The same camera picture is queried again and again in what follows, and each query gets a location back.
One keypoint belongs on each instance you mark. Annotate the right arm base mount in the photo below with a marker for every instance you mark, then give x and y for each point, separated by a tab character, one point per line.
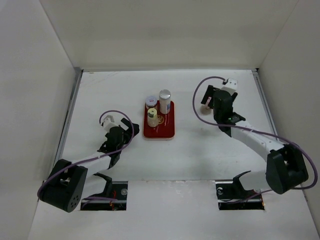
232	196

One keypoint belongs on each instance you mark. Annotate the yellow cap spice bottle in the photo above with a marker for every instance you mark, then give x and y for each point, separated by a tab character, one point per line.
152	117

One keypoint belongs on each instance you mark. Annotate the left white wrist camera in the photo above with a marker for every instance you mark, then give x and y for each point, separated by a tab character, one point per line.
108	122

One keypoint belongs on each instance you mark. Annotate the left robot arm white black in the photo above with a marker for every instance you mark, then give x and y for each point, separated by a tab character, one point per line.
70	183

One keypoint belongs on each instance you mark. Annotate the red rectangular tray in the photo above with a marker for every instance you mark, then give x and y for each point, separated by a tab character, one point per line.
166	125

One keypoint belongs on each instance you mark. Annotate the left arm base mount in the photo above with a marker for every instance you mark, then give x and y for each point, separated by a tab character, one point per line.
101	193

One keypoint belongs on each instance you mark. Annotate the pink cap spice bottle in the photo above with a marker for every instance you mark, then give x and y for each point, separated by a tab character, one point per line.
205	109

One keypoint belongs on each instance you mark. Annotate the white cap red label jar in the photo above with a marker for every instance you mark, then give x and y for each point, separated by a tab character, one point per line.
151	102

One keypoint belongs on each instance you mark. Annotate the silver cap tall bottle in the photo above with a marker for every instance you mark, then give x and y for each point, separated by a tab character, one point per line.
164	101

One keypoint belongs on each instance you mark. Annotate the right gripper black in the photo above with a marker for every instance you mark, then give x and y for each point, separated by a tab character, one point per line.
209	92

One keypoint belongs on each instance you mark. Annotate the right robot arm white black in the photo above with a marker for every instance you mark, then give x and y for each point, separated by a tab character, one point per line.
285	165

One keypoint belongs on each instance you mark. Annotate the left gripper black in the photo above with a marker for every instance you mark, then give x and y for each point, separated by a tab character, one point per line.
127	124

